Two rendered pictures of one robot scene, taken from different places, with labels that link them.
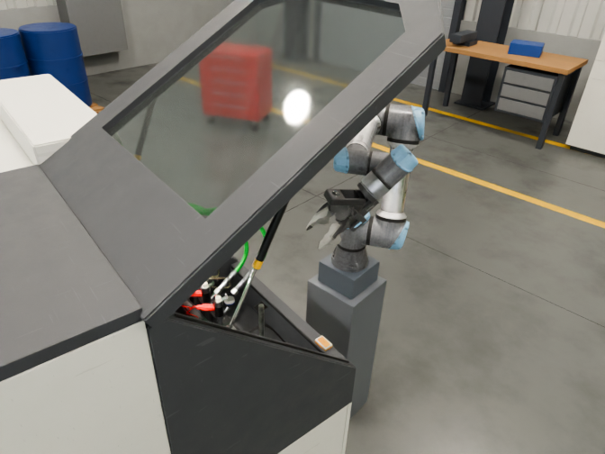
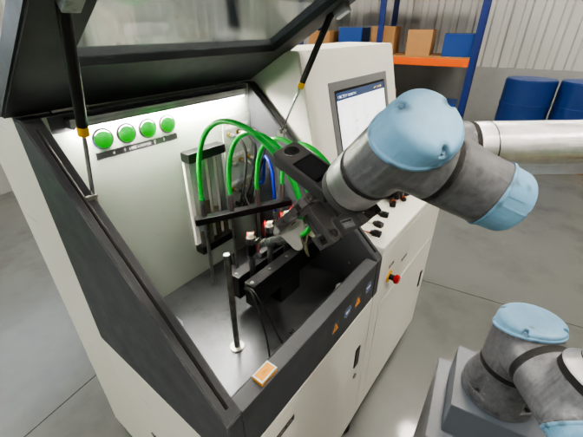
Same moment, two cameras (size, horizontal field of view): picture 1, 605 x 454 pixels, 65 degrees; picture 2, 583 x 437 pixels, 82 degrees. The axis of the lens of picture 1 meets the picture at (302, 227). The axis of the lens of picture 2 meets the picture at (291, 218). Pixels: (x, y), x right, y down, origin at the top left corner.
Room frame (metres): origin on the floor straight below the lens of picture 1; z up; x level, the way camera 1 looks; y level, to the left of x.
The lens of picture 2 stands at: (1.02, -0.55, 1.62)
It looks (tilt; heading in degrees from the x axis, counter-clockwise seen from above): 30 degrees down; 77
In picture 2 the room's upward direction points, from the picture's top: straight up
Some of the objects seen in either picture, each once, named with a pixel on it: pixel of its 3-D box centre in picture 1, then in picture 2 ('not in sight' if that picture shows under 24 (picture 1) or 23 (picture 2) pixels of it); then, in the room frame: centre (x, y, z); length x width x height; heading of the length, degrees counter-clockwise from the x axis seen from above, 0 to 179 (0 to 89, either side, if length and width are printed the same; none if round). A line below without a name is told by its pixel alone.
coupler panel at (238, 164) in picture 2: not in sight; (241, 159); (1.10, 0.60, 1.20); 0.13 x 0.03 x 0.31; 39
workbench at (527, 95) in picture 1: (497, 84); not in sight; (5.80, -2.28, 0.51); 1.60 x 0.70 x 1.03; 49
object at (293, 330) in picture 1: (281, 323); (317, 335); (1.24, 0.06, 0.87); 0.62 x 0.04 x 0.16; 39
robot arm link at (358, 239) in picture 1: (355, 227); (524, 341); (1.58, -0.21, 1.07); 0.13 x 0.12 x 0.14; 77
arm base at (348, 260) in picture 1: (350, 250); (504, 375); (1.58, -0.20, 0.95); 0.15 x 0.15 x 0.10
